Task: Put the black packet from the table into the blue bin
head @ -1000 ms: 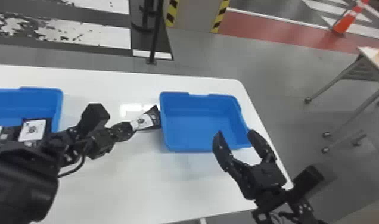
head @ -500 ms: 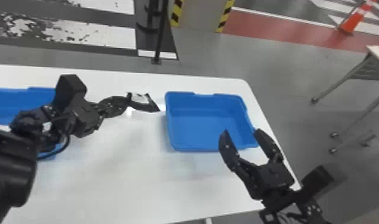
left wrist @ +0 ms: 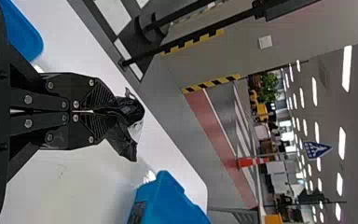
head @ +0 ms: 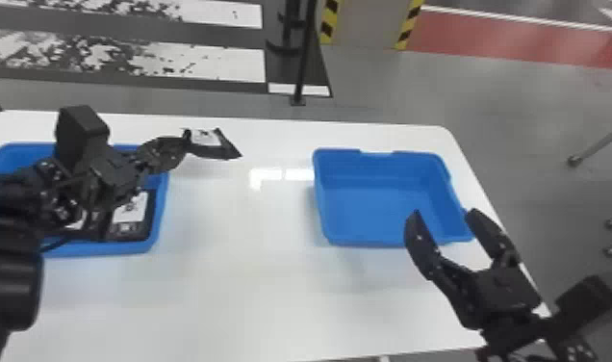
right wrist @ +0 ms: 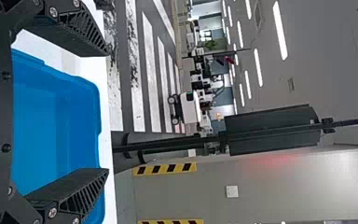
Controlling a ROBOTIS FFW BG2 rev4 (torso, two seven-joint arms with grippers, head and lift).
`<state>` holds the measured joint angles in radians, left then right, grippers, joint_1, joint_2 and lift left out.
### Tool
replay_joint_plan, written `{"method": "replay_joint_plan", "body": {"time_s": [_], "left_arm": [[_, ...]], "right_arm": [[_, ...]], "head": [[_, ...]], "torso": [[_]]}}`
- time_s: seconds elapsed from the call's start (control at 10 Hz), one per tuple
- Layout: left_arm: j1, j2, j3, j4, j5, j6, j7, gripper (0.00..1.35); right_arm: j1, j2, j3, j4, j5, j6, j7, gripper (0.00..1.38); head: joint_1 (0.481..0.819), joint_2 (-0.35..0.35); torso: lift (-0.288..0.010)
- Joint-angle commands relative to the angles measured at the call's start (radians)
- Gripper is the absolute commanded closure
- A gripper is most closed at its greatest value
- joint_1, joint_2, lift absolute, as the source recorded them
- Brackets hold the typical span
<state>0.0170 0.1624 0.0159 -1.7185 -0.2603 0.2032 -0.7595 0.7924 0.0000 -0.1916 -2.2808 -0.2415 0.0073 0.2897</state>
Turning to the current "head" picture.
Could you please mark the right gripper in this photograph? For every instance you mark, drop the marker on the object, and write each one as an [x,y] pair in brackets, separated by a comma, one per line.
[498,298]

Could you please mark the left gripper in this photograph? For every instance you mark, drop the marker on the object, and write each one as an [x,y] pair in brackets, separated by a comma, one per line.
[111,177]

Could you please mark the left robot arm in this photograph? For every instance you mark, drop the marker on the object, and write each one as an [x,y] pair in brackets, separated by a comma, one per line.
[8,283]

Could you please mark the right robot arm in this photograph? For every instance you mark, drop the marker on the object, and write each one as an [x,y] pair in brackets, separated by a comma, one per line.
[518,343]

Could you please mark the blue tray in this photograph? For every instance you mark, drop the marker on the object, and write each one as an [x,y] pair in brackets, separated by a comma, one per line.
[152,237]
[382,197]

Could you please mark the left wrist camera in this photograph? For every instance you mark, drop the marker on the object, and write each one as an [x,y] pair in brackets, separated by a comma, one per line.
[79,132]

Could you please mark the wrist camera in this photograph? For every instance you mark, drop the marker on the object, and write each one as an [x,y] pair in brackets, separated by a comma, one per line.
[586,303]
[79,132]

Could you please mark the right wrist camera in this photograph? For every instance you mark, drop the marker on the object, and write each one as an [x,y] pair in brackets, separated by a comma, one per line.
[586,303]

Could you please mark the black metal frame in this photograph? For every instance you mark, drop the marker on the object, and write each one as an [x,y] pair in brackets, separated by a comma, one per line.
[301,50]

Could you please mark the striped post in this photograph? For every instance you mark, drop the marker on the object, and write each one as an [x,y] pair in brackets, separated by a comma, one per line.
[371,23]

